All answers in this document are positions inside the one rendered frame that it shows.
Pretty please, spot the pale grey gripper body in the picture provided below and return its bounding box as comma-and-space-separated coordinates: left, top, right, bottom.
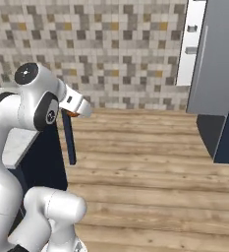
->
59, 95, 93, 119

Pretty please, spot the white fridge interior with shelves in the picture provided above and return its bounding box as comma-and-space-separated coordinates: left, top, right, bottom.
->
175, 0, 208, 88

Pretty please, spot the dark navy island cabinet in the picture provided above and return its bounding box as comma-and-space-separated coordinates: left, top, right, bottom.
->
7, 109, 79, 238

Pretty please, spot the grey fridge door handle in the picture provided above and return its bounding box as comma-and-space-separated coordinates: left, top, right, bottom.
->
197, 25, 209, 100

